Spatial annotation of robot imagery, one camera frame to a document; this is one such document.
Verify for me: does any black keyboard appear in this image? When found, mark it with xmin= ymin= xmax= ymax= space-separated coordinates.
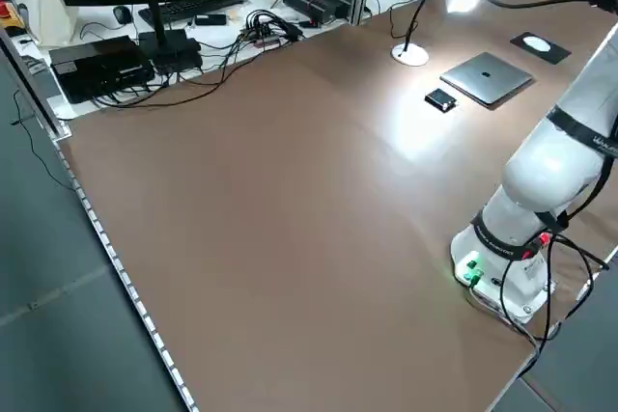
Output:
xmin=138 ymin=0 xmax=251 ymax=26

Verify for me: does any black usb hub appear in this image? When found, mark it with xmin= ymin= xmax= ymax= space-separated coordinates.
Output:
xmin=239 ymin=9 xmax=304 ymax=50

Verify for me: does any black lamp cable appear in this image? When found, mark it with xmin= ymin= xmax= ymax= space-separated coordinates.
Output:
xmin=387 ymin=0 xmax=421 ymax=41

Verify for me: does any black computer box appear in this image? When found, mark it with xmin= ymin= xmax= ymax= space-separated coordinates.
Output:
xmin=47 ymin=35 xmax=156 ymax=105

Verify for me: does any grey closed laptop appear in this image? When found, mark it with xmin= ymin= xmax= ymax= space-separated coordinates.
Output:
xmin=439 ymin=51 xmax=535 ymax=110

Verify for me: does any black mouse pad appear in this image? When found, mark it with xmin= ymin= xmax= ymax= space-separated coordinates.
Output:
xmin=510 ymin=31 xmax=573 ymax=66

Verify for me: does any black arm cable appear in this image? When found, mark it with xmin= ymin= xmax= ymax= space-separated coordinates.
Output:
xmin=465 ymin=175 xmax=612 ymax=382

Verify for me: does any white plastic sheet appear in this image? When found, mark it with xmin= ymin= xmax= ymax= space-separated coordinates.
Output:
xmin=0 ymin=0 xmax=83 ymax=49

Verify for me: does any small black box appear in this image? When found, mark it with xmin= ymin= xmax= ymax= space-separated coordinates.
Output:
xmin=424 ymin=88 xmax=458 ymax=114

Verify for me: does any white desk lamp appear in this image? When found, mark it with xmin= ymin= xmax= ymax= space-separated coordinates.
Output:
xmin=390 ymin=0 xmax=485 ymax=68

